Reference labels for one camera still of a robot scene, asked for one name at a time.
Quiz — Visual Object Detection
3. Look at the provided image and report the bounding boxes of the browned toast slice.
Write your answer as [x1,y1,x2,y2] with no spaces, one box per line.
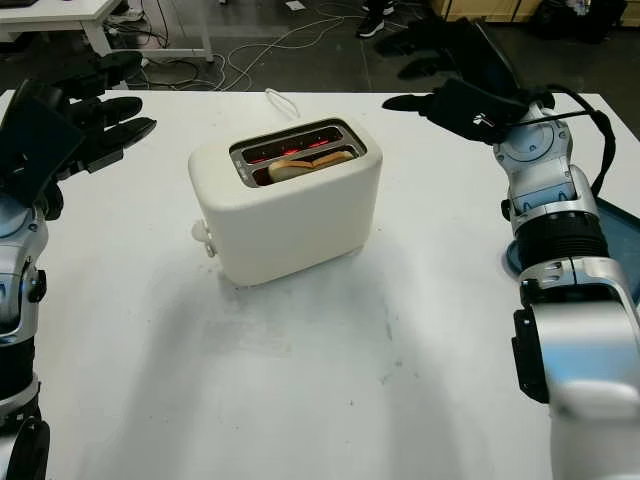
[268,149,354,184]

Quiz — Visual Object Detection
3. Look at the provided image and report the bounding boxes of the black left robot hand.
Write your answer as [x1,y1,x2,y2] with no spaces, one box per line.
[0,51,158,202]

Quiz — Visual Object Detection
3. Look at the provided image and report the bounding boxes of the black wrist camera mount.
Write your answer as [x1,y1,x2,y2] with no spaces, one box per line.
[29,177,65,222]
[517,82,557,110]

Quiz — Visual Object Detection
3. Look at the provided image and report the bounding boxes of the person in black trousers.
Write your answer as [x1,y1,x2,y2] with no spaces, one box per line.
[355,0,396,39]

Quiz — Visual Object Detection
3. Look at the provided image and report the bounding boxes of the white desk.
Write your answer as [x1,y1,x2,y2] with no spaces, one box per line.
[0,0,216,64]

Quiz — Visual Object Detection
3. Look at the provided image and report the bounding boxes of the white toaster power cord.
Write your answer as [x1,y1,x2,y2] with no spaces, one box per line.
[264,88,301,121]

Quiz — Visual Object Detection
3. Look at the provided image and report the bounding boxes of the blue tray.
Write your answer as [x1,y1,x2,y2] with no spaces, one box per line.
[502,192,640,276]

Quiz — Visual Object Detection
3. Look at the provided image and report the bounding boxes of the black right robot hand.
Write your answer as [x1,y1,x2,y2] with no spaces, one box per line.
[374,18,534,147]

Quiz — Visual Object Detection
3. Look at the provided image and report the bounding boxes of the wooden crate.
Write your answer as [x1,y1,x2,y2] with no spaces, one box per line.
[432,0,629,24]

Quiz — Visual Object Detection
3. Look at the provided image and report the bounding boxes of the white floor cables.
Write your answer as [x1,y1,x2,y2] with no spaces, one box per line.
[219,14,361,92]

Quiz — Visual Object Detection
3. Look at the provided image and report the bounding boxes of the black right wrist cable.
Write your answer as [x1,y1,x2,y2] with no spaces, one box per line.
[509,84,617,196]

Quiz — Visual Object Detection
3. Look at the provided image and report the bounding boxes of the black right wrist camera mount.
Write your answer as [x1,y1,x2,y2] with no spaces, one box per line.
[517,82,557,110]

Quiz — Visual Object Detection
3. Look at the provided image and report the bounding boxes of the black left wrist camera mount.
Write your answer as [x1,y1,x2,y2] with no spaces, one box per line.
[29,177,65,222]

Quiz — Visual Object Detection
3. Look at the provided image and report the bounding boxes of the cream white toaster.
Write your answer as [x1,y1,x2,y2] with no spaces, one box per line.
[188,117,385,288]

